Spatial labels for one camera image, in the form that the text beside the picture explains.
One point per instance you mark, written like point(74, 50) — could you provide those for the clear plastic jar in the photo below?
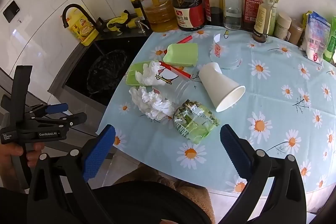
point(181, 90)

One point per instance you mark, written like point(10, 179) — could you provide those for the brown fuzzy cloth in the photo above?
point(189, 192)

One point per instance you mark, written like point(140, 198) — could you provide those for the black wall switch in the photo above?
point(11, 11)

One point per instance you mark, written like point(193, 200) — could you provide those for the yellow detergent bottle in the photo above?
point(84, 29)

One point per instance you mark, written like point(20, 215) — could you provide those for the person's left hand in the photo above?
point(10, 151)

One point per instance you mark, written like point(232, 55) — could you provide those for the black trash bag bin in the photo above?
point(105, 74)

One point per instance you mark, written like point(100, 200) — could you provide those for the white powder packet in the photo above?
point(315, 40)

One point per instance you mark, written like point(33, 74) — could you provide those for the clear plastic cup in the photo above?
point(228, 56)

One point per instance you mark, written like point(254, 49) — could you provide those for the green snack packet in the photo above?
point(194, 121)

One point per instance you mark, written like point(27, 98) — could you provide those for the amber oil jug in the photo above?
point(160, 14)

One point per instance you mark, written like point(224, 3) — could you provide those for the blue daisy tablecloth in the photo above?
point(262, 98)

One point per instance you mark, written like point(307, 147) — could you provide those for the white paper cup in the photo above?
point(218, 87)

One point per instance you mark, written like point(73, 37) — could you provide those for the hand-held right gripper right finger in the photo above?
point(233, 151)

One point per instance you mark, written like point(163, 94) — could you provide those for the red wrapper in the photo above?
point(185, 39)

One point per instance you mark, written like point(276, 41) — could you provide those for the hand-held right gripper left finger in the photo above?
point(99, 154)

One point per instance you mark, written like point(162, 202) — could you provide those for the brown spice jar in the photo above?
point(295, 33)

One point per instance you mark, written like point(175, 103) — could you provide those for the black sink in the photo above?
point(76, 79)

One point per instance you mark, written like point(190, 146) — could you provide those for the slim pale oil bottle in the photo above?
point(275, 1)

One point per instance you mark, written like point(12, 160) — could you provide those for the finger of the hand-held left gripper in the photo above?
point(72, 120)
point(56, 108)

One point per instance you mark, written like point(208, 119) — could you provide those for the green plastic bottle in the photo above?
point(331, 43)

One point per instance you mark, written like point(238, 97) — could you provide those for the yellow green packet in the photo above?
point(305, 20)

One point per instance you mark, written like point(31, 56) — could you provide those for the black faucet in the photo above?
point(86, 12)

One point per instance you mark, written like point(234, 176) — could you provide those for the green plastic cup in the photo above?
point(181, 54)
point(132, 75)

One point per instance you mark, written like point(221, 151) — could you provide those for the yellow cloth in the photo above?
point(118, 22)

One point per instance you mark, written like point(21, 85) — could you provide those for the white tissue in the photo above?
point(148, 74)
point(155, 106)

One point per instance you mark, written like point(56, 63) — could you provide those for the white round jar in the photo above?
point(283, 24)

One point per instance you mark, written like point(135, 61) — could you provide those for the small brown sauce bottle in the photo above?
point(262, 19)

